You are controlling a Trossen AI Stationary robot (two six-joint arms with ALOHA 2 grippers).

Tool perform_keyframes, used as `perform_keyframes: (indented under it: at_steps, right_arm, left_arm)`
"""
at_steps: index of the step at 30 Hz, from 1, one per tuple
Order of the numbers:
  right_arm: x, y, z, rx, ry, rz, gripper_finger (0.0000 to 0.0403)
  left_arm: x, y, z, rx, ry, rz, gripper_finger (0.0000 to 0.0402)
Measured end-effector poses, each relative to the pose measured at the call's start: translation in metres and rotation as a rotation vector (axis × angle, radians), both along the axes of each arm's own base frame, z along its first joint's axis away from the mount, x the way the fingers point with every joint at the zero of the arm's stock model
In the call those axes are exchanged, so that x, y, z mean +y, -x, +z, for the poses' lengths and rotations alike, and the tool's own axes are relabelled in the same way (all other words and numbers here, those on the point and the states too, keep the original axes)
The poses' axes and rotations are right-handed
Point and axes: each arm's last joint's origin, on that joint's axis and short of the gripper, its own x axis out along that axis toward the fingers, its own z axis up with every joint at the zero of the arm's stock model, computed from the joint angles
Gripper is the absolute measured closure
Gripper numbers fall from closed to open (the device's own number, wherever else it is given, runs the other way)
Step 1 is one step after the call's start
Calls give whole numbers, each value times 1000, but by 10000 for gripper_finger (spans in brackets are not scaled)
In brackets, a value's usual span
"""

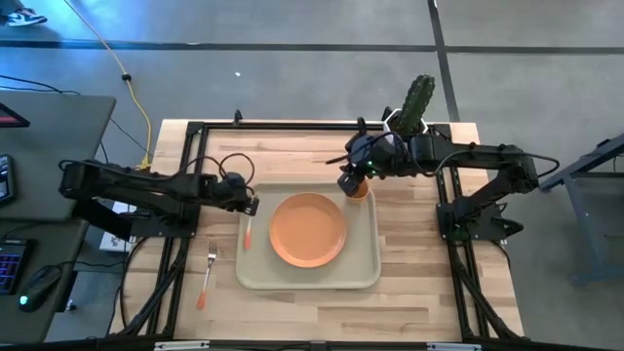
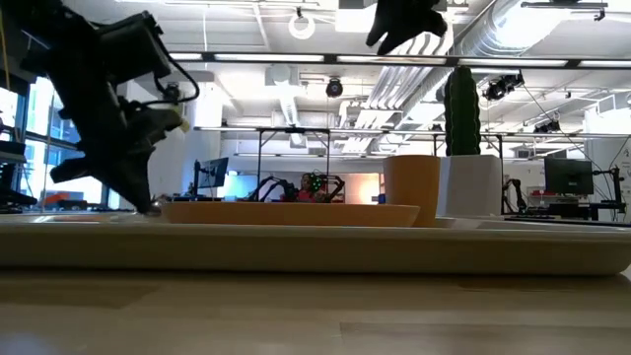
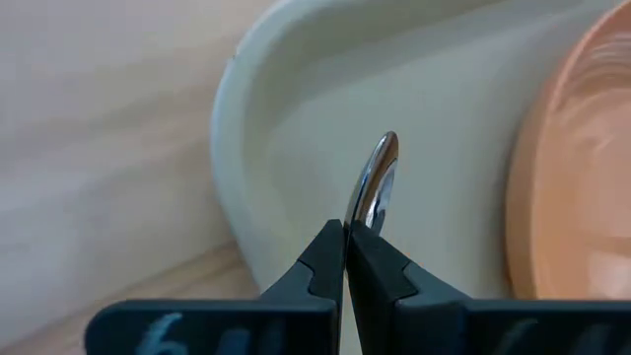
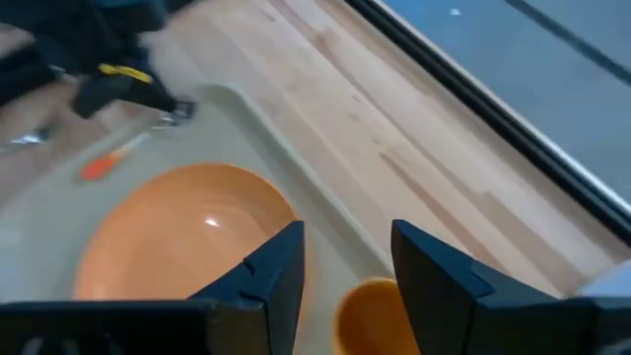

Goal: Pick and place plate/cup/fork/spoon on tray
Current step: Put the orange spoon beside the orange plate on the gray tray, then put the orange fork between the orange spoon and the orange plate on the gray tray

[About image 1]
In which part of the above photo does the white printed box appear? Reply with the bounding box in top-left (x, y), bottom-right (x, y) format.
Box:
top-left (99, 202), bottom-right (138, 253)

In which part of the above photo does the white metal bracket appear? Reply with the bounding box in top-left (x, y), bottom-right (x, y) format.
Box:
top-left (427, 342), bottom-right (483, 351)
top-left (154, 340), bottom-right (210, 351)

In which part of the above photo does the dark lower desk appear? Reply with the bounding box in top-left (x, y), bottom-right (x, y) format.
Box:
top-left (0, 218), bottom-right (90, 345)

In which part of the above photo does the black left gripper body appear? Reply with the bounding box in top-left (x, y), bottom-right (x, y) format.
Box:
top-left (216, 171), bottom-right (254, 214)

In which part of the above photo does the beige plastic tray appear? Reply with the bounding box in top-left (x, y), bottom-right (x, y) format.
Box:
top-left (235, 182), bottom-right (382, 292)

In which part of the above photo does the green cactus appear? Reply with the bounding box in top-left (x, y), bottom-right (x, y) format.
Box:
top-left (392, 73), bottom-right (437, 137)

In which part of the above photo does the black aluminium table frame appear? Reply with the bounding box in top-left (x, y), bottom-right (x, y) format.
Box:
top-left (109, 109), bottom-right (526, 342)

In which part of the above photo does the black computer mouse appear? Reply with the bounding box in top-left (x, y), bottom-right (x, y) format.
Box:
top-left (18, 265), bottom-right (63, 314)

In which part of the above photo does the dark screen corner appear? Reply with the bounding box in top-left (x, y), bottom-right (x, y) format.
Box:
top-left (0, 102), bottom-right (30, 130)

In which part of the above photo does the orange cup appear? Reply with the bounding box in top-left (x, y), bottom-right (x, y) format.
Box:
top-left (349, 177), bottom-right (371, 202)

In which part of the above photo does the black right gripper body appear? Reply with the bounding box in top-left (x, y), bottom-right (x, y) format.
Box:
top-left (346, 132), bottom-right (397, 176)

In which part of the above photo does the grey metal stand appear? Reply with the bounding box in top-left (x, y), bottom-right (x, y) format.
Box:
top-left (538, 134), bottom-right (624, 287)

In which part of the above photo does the white hexagonal plant pot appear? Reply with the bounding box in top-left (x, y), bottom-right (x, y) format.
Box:
top-left (382, 107), bottom-right (429, 138)

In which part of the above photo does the fork with orange handle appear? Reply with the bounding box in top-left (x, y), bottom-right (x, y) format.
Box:
top-left (196, 241), bottom-right (218, 311)

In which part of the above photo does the orange plate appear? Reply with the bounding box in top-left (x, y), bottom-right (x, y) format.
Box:
top-left (268, 192), bottom-right (348, 269)

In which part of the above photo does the black keyboard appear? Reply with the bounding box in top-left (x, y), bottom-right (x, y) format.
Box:
top-left (0, 238), bottom-right (29, 296)

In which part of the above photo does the thin black floor cable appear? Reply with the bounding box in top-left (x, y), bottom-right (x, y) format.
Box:
top-left (0, 74), bottom-right (152, 157)

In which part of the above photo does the grey desk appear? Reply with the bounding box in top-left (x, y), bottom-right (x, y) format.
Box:
top-left (0, 90), bottom-right (117, 223)

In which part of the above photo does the person's shoe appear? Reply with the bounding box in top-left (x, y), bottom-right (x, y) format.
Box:
top-left (7, 9), bottom-right (49, 28)

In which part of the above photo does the yellow cable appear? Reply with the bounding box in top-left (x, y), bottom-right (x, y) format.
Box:
top-left (62, 0), bottom-right (153, 171)

